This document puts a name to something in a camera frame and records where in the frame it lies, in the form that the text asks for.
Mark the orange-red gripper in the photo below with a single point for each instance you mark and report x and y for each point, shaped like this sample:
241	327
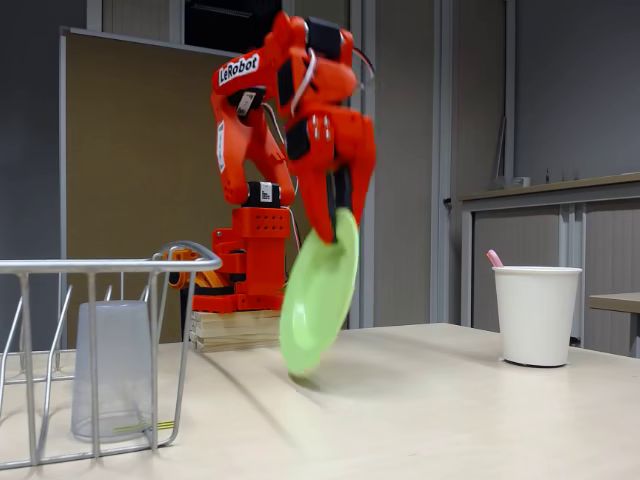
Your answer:
334	159

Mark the green plastic plate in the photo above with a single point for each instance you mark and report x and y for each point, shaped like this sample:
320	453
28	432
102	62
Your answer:
310	310

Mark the pink plastic fork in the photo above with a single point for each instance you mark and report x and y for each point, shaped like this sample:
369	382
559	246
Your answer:
495	259

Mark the translucent grey plastic cup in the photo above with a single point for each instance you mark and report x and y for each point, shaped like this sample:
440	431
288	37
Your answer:
112	360

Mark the orange-red robot arm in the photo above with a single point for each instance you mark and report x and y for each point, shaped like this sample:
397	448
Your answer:
260	250

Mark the cabinet lock key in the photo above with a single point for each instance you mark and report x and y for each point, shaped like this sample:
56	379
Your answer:
447	202

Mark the orange table clamp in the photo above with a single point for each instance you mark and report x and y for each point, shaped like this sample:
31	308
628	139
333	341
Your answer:
210	280

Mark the wooden base block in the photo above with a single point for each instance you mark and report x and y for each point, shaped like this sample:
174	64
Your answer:
235	330

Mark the grey leaning strip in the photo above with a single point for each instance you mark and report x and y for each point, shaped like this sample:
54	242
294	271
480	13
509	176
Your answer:
501	150

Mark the grey sliding-door cabinet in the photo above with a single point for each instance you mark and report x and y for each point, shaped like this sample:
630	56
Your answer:
525	235

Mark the dark window panel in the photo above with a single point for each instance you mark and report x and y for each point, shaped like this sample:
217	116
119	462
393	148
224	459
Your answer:
225	30

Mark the brown partition board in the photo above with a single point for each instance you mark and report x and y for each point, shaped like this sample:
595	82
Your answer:
140	150

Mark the white paper cup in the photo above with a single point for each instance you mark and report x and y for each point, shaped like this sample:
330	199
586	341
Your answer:
535	320

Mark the yellow black striped tape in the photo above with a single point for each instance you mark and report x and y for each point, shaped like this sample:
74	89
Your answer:
165	425

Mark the grey side table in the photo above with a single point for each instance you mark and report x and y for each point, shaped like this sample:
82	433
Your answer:
617	301

